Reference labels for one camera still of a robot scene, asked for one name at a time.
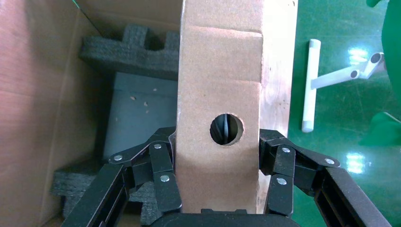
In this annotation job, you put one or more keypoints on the large open cardboard carton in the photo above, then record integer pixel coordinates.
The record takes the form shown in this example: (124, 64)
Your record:
(37, 109)

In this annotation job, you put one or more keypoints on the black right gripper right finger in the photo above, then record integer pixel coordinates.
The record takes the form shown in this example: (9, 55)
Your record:
(341, 194)

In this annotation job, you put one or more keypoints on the black foam insert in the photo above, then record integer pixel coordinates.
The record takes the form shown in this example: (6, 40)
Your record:
(125, 56)
(72, 185)

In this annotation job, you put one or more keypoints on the small green table cloth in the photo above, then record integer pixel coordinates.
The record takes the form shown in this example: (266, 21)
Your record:
(393, 47)

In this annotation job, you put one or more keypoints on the small brown cardboard box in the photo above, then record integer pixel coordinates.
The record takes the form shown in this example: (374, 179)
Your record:
(219, 78)

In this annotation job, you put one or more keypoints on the dark grey inner panel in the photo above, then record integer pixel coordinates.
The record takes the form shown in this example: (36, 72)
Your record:
(137, 109)

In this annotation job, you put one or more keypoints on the white table leg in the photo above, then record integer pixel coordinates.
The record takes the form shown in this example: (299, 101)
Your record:
(310, 94)

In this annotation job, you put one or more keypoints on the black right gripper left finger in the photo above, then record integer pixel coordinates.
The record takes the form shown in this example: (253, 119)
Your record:
(112, 185)

